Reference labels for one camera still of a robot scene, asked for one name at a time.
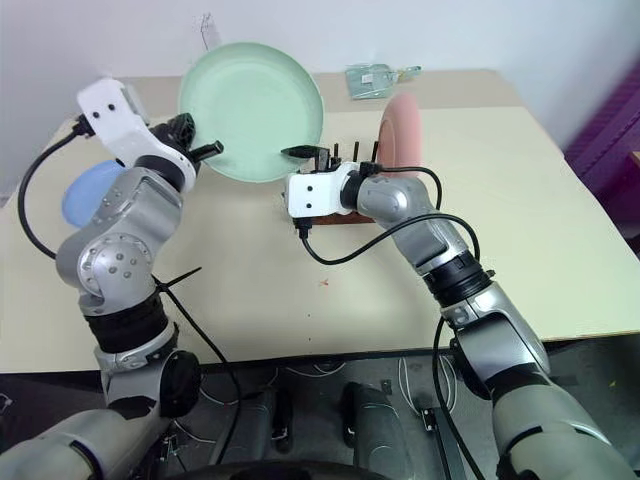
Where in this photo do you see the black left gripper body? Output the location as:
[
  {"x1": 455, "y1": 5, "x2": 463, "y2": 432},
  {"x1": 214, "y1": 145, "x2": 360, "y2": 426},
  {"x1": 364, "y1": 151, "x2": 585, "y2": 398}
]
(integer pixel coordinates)
[{"x1": 149, "y1": 112, "x2": 198, "y2": 160}]

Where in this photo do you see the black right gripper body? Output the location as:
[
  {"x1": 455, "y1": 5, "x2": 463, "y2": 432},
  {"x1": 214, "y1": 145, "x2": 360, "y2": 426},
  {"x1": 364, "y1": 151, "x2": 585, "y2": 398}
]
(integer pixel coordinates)
[{"x1": 299, "y1": 146, "x2": 346, "y2": 176}]

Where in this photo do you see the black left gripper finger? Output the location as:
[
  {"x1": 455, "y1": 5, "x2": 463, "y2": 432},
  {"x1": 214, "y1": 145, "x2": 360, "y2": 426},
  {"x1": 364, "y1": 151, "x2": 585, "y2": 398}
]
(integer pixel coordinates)
[{"x1": 191, "y1": 141, "x2": 225, "y2": 162}]

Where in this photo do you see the green plate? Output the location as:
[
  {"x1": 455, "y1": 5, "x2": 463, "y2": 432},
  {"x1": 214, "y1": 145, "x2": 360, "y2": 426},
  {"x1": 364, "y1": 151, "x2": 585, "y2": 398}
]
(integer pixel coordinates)
[{"x1": 178, "y1": 42, "x2": 325, "y2": 184}]

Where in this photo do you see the wooden dish rack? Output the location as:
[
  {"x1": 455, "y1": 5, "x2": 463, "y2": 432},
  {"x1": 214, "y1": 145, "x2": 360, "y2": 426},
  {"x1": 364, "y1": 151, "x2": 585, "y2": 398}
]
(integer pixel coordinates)
[{"x1": 299, "y1": 141, "x2": 382, "y2": 227}]

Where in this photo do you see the pink plate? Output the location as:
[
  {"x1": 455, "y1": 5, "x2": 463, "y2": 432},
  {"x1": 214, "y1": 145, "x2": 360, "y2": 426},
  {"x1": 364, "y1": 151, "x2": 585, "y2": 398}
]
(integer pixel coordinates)
[{"x1": 375, "y1": 93, "x2": 426, "y2": 176}]

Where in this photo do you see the clear plastic packet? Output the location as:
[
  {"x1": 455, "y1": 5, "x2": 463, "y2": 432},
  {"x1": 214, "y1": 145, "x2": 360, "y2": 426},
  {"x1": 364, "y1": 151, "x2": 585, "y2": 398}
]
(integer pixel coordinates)
[{"x1": 344, "y1": 63, "x2": 423, "y2": 102}]

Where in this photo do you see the blue plate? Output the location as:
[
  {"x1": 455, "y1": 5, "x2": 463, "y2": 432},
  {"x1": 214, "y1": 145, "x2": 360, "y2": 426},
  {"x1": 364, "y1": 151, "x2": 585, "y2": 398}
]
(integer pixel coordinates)
[{"x1": 60, "y1": 159, "x2": 129, "y2": 230}]

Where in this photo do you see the black zip tie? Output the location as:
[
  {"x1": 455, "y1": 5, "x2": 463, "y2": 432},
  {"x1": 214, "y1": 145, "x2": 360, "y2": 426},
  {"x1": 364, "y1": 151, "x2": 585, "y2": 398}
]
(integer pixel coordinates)
[{"x1": 153, "y1": 266, "x2": 204, "y2": 292}]

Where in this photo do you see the dark grey rounded shape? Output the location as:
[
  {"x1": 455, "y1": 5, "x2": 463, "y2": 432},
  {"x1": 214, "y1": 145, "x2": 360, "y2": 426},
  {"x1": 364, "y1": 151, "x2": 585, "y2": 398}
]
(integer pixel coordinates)
[
  {"x1": 212, "y1": 384, "x2": 296, "y2": 467},
  {"x1": 339, "y1": 381, "x2": 417, "y2": 480}
]

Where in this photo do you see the purple fabric object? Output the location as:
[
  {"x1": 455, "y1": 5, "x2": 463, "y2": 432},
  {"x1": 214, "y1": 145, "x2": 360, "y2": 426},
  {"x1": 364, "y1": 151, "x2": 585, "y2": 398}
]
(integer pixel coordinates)
[{"x1": 563, "y1": 64, "x2": 640, "y2": 236}]

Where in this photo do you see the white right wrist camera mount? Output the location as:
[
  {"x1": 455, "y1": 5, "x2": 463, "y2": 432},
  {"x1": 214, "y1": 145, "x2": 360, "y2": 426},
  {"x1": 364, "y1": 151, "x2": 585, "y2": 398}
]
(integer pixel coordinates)
[{"x1": 283, "y1": 162, "x2": 352, "y2": 222}]

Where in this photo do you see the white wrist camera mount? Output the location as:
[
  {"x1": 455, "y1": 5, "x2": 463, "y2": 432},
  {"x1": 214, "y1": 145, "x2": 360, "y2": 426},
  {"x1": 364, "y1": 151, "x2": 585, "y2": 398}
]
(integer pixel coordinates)
[
  {"x1": 77, "y1": 77, "x2": 201, "y2": 194},
  {"x1": 283, "y1": 162, "x2": 352, "y2": 222}
]

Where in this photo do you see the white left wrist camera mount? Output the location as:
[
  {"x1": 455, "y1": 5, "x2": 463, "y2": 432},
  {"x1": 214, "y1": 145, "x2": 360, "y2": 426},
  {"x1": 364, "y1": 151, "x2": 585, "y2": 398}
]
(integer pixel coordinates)
[{"x1": 77, "y1": 77, "x2": 201, "y2": 194}]

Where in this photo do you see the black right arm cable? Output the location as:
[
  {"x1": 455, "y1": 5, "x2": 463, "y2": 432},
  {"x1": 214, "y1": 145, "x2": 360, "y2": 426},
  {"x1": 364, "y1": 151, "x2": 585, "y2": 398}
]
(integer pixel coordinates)
[{"x1": 294, "y1": 159, "x2": 484, "y2": 480}]

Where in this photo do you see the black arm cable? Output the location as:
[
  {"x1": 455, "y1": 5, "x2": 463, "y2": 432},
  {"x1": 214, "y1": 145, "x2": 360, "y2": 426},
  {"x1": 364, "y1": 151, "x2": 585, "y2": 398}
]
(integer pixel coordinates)
[
  {"x1": 152, "y1": 274, "x2": 244, "y2": 469},
  {"x1": 294, "y1": 159, "x2": 484, "y2": 480}
]

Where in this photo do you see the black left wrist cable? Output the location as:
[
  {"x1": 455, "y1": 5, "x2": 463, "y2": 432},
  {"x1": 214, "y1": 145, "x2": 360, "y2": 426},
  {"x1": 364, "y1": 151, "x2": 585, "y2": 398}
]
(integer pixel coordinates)
[{"x1": 17, "y1": 115, "x2": 99, "y2": 261}]

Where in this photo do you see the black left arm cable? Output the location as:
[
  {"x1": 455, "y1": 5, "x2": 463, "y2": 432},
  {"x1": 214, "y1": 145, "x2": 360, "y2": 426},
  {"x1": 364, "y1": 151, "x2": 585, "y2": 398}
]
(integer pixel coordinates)
[{"x1": 152, "y1": 274, "x2": 244, "y2": 469}]

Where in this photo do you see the white wire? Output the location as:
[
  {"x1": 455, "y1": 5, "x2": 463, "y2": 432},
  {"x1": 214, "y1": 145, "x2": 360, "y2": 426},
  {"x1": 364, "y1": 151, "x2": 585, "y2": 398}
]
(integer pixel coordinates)
[{"x1": 397, "y1": 355, "x2": 457, "y2": 409}]

